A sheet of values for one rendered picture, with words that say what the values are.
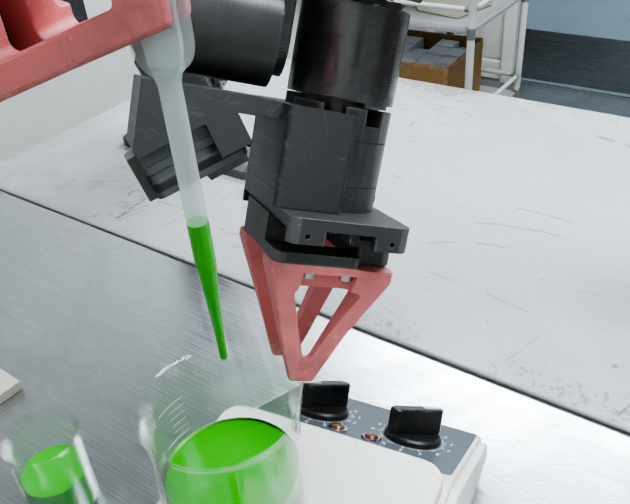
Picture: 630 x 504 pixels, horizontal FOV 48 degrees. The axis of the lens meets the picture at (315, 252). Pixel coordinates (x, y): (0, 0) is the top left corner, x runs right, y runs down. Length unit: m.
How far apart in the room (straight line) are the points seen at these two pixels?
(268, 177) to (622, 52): 3.00
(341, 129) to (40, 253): 0.43
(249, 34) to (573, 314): 0.35
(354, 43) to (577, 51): 3.02
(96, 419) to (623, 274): 0.43
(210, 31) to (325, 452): 0.21
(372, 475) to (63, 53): 0.23
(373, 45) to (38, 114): 1.64
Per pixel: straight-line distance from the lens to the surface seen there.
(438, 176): 0.76
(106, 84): 2.07
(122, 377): 0.55
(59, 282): 0.67
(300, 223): 0.34
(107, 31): 0.21
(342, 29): 0.36
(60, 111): 1.99
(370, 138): 0.37
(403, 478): 0.35
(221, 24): 0.35
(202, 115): 0.35
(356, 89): 0.36
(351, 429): 0.41
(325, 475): 0.35
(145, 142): 0.35
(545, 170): 0.79
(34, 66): 0.22
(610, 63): 3.34
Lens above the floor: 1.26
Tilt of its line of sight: 34 degrees down
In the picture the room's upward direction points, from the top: 5 degrees counter-clockwise
